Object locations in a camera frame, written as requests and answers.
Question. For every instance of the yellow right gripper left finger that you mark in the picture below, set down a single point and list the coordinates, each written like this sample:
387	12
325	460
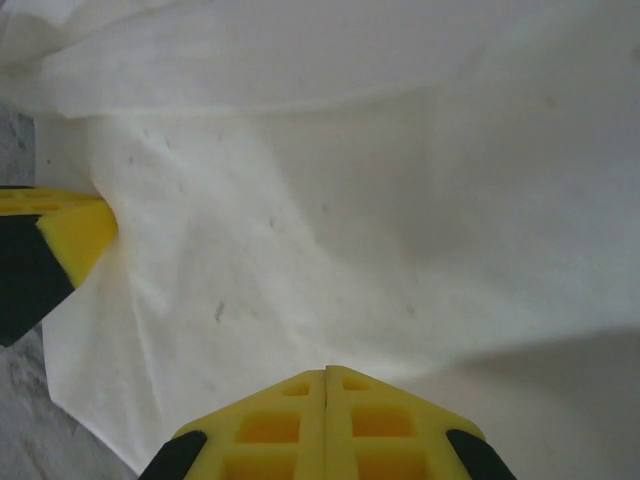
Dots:
280	445

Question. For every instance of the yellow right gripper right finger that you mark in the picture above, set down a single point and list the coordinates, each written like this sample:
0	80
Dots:
395	445

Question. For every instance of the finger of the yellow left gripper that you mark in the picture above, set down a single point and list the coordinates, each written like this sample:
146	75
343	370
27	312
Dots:
30	270
50	192

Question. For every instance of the white t-shirt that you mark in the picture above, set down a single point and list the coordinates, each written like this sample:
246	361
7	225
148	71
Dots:
350	200

